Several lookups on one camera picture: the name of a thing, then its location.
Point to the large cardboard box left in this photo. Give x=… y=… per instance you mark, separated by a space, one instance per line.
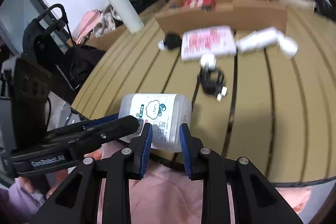
x=107 y=40

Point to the purple sleeve forearm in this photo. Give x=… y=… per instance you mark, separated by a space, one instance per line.
x=20 y=202

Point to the white plastic jar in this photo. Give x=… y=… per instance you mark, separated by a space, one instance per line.
x=165 y=112

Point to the pink puffer jacket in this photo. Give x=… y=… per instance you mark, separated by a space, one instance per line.
x=167 y=196

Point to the red printed box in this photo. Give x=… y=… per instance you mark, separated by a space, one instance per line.
x=203 y=4

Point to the folding slatted camping table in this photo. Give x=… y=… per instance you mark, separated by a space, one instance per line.
x=279 y=112

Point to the white tube bottle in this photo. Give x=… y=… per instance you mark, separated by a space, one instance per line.
x=260 y=40

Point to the pink wet wipes pack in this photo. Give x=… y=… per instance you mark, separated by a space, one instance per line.
x=218 y=40

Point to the small white round case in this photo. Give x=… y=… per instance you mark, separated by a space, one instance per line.
x=208 y=61

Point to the white thermos bottle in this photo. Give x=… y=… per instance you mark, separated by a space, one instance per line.
x=128 y=15

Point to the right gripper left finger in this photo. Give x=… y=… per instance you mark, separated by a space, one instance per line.
x=76 y=199

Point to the black charger plug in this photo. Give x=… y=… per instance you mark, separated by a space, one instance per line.
x=170 y=42

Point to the shallow cardboard tray box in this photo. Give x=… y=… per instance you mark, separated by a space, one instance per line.
x=237 y=14

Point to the pink backpack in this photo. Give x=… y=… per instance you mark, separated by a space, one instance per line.
x=86 y=25

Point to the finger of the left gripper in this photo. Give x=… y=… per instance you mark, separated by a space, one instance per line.
x=110 y=129
x=80 y=126

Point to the black stroller cart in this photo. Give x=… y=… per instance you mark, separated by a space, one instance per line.
x=42 y=68

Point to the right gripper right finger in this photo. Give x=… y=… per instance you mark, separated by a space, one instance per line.
x=234 y=191

